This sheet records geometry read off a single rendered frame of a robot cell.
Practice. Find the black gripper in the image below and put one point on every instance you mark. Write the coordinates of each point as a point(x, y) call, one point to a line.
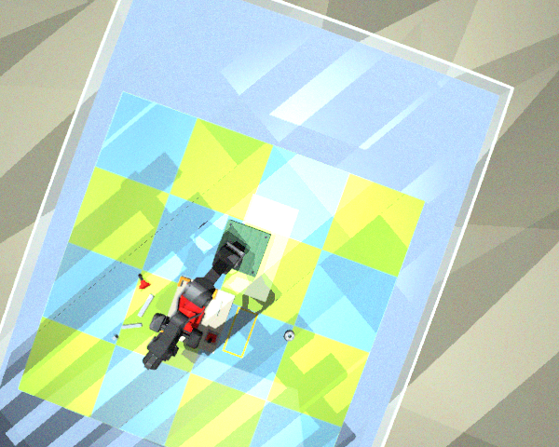
point(160, 321)

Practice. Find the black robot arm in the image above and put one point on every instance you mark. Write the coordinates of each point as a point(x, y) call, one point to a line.
point(199, 292)

